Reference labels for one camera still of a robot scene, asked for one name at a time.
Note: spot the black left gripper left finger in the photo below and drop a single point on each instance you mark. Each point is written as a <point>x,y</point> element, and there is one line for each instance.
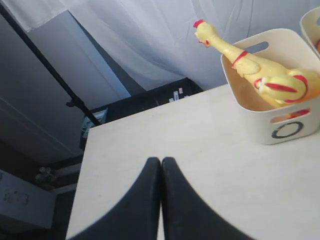
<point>119,201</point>

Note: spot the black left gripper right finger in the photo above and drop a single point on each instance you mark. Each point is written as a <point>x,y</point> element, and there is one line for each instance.
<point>186,216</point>

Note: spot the whole rubber chicken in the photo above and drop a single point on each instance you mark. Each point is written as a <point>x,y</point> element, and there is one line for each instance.
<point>247,65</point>

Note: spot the rubber chicken bins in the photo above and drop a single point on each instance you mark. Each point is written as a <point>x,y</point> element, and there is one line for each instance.
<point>296,86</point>

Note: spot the grey box on floor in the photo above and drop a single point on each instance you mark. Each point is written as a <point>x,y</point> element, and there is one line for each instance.
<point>24,206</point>

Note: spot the black stand pole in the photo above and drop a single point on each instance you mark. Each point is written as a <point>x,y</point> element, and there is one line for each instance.
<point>75,101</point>

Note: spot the cream bin marked O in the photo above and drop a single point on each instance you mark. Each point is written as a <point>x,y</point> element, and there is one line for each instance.
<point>264,124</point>

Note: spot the white backdrop cloth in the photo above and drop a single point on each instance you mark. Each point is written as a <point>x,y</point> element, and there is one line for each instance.
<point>154,40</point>

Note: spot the cream bin marked X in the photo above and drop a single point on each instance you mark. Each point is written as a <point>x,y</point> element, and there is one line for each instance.
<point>310,28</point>

